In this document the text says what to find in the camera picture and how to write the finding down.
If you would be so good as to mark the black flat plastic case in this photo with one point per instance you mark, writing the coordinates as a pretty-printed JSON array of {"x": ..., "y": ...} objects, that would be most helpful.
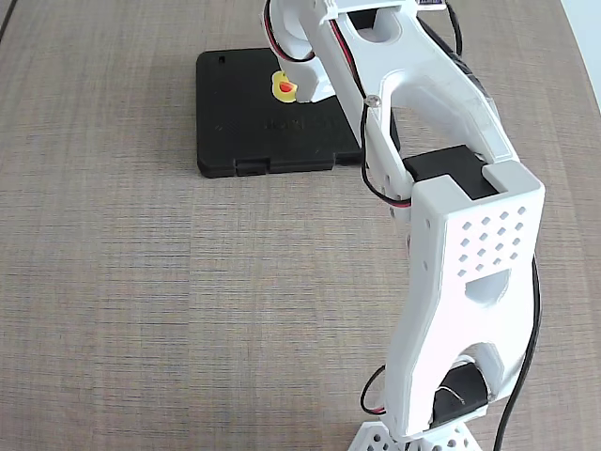
[{"x": 239, "y": 122}]

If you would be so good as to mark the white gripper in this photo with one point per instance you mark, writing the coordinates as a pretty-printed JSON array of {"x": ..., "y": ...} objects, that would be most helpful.
[{"x": 314, "y": 81}]

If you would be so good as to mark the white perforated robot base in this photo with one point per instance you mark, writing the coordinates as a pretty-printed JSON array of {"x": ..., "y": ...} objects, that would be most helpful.
[{"x": 375, "y": 437}]

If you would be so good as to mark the small camera circuit board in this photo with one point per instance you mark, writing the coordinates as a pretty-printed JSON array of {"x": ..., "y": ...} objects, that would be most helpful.
[{"x": 432, "y": 4}]

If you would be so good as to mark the yellow rubber duck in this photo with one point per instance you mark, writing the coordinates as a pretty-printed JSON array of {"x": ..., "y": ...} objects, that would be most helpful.
[{"x": 283, "y": 88}]

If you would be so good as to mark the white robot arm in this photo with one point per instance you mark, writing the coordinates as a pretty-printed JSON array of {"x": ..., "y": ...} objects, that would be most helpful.
[{"x": 469, "y": 282}]

